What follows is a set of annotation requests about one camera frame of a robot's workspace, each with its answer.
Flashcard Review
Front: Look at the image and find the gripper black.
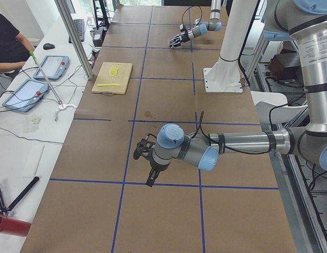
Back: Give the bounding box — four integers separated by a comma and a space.
146, 161, 170, 187
170, 34, 190, 49

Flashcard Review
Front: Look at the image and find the clear glass measuring cup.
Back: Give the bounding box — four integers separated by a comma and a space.
168, 40, 174, 49

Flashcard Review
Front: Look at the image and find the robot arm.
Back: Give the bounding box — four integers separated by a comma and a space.
168, 0, 222, 48
133, 1, 327, 186

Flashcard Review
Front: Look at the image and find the wooden cutting board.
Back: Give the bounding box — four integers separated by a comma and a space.
92, 62, 133, 95

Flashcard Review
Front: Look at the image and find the yellow plastic knife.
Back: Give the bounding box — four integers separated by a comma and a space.
97, 83, 121, 87

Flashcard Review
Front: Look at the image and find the black keyboard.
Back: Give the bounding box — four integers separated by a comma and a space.
72, 19, 85, 42

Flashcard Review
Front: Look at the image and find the black rod tool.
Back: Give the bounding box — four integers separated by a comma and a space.
6, 176, 40, 212

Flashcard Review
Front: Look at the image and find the white foam strip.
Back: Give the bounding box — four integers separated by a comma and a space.
22, 144, 45, 178

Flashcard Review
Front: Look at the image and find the far teach pendant tablet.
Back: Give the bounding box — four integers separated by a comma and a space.
41, 55, 70, 81

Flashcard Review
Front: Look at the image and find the teach pendant tablet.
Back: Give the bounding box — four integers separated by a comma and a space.
2, 79, 49, 112
41, 55, 70, 81

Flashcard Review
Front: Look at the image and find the black computer mouse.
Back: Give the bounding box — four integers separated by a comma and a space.
43, 43, 55, 50

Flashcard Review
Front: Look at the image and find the near teach pendant tablet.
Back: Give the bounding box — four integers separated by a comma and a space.
2, 79, 49, 112

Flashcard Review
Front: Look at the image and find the red cylinder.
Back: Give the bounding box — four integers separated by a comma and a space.
0, 215, 31, 237

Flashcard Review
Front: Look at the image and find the person in black shirt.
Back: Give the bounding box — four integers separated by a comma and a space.
0, 13, 35, 73

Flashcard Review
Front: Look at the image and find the black braided cable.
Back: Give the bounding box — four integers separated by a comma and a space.
181, 6, 204, 52

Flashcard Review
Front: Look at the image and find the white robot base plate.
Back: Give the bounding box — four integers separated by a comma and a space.
204, 0, 259, 93

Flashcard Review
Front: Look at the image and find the aluminium frame post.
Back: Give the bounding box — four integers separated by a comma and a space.
55, 0, 93, 80

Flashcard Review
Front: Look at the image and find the grabber stick green handle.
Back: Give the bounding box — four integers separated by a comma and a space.
29, 51, 66, 110

